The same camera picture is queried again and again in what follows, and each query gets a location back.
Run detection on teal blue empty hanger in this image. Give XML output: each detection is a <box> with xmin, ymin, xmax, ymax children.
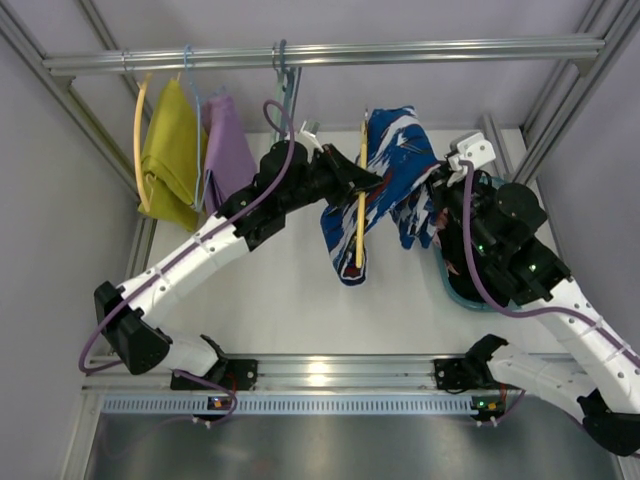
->
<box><xmin>274</xmin><ymin>39</ymin><xmax>302</xmax><ymax>120</ymax></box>

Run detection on black garment in basket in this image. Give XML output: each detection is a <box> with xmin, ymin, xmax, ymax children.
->
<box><xmin>437</xmin><ymin>172</ymin><xmax>506</xmax><ymax>301</ymax></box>

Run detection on light blue hanger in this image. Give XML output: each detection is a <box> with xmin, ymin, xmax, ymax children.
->
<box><xmin>183</xmin><ymin>44</ymin><xmax>205</xmax><ymax>213</ymax></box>

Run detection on purple garment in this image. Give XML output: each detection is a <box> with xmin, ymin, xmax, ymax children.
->
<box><xmin>202</xmin><ymin>93</ymin><xmax>257</xmax><ymax>215</ymax></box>

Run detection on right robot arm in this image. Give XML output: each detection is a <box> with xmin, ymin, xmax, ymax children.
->
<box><xmin>427</xmin><ymin>165</ymin><xmax>639</xmax><ymax>457</ymax></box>

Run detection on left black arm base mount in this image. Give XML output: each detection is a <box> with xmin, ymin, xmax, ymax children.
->
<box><xmin>169</xmin><ymin>358</ymin><xmax>259</xmax><ymax>392</ymax></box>

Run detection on pink garment in basket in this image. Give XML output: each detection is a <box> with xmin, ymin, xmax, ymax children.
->
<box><xmin>436</xmin><ymin>209</ymin><xmax>449</xmax><ymax>232</ymax></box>

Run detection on aluminium frame post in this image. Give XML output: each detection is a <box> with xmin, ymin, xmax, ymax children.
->
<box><xmin>478</xmin><ymin>1</ymin><xmax>639</xmax><ymax>184</ymax></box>
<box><xmin>0</xmin><ymin>0</ymin><xmax>139</xmax><ymax>184</ymax></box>

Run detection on mustard yellow garment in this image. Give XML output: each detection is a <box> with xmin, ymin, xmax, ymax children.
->
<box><xmin>138</xmin><ymin>78</ymin><xmax>207</xmax><ymax>232</ymax></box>

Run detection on green empty hanger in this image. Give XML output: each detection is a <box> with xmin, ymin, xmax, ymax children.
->
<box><xmin>271</xmin><ymin>42</ymin><xmax>285</xmax><ymax>143</ymax></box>

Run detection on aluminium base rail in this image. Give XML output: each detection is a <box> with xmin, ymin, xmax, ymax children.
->
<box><xmin>82</xmin><ymin>352</ymin><xmax>576</xmax><ymax>396</ymax></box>

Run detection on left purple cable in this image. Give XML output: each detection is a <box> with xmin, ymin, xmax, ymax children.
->
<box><xmin>78</xmin><ymin>99</ymin><xmax>296</xmax><ymax>416</ymax></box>

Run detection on aluminium hanging rail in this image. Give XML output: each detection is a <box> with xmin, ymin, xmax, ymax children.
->
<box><xmin>42</xmin><ymin>34</ymin><xmax>606</xmax><ymax>77</ymax></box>

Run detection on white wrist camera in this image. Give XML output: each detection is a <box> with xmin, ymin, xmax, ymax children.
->
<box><xmin>296</xmin><ymin>119</ymin><xmax>322</xmax><ymax>155</ymax></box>
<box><xmin>446</xmin><ymin>131</ymin><xmax>496</xmax><ymax>172</ymax></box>

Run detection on teal plastic basket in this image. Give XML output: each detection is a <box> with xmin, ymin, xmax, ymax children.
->
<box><xmin>433</xmin><ymin>172</ymin><xmax>510</xmax><ymax>313</ymax></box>

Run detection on yellow hanger with trousers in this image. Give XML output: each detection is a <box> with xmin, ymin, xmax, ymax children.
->
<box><xmin>355</xmin><ymin>108</ymin><xmax>369</xmax><ymax>268</ymax></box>

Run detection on yellow hanger on left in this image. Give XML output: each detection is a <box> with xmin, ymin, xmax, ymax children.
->
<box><xmin>132</xmin><ymin>73</ymin><xmax>155</xmax><ymax>214</ymax></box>

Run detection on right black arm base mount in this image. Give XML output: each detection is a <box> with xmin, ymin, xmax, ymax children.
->
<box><xmin>433</xmin><ymin>357</ymin><xmax>479</xmax><ymax>393</ymax></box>

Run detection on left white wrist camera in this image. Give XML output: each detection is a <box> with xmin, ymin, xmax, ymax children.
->
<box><xmin>296</xmin><ymin>119</ymin><xmax>322</xmax><ymax>155</ymax></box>

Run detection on blue white patterned trousers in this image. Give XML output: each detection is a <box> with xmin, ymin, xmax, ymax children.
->
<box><xmin>320</xmin><ymin>105</ymin><xmax>439</xmax><ymax>287</ymax></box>

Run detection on left aluminium frame post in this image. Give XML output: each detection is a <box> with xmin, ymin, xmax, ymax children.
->
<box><xmin>0</xmin><ymin>0</ymin><xmax>139</xmax><ymax>184</ymax></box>

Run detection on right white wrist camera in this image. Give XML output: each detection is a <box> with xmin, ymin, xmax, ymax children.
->
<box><xmin>446</xmin><ymin>131</ymin><xmax>496</xmax><ymax>172</ymax></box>

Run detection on right aluminium frame post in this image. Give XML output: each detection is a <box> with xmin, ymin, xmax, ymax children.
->
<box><xmin>478</xmin><ymin>1</ymin><xmax>639</xmax><ymax>184</ymax></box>

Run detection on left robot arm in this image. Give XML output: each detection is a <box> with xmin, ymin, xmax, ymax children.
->
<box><xmin>94</xmin><ymin>140</ymin><xmax>383</xmax><ymax>378</ymax></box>

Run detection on slotted grey cable duct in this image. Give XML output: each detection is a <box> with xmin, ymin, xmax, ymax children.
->
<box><xmin>101</xmin><ymin>393</ymin><xmax>505</xmax><ymax>416</ymax></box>

